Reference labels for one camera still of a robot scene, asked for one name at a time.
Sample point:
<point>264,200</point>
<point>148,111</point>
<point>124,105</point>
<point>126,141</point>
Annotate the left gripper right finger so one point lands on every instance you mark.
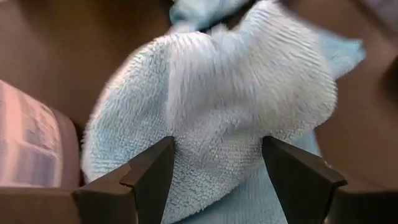
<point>304,193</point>

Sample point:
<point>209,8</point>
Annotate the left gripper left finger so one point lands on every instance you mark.
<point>124,202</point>

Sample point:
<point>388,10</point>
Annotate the spray bottle with blue cap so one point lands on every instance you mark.
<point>31,140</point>

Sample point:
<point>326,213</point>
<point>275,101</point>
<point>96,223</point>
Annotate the blue microfiber towel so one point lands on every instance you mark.
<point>217,109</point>

